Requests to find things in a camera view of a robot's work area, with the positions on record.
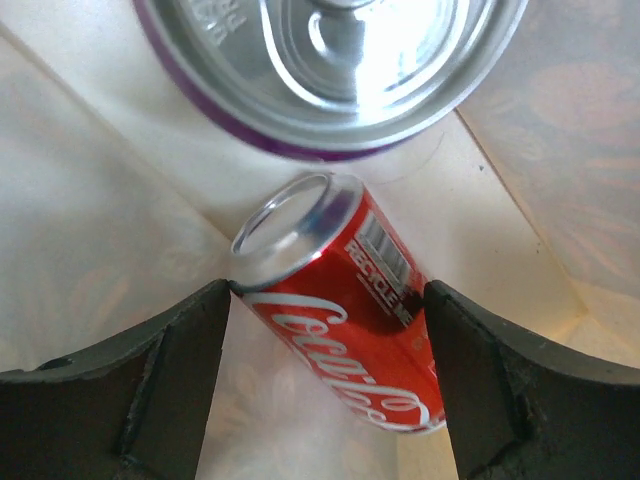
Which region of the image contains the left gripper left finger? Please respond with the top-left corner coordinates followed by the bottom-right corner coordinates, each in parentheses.
top-left (1, 280), bottom-right (231, 479)

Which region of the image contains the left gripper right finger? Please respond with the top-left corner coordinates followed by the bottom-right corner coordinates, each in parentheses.
top-left (423, 281), bottom-right (639, 479)

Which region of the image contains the beige canvas tote bag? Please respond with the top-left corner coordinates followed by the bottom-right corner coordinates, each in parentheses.
top-left (1, 1), bottom-right (639, 479)

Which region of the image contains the red Coke can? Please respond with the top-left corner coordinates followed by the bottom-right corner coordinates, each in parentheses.
top-left (230, 173), bottom-right (446, 433)

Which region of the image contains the purple Fanta can top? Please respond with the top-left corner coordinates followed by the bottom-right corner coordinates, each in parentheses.
top-left (134, 0), bottom-right (527, 162)

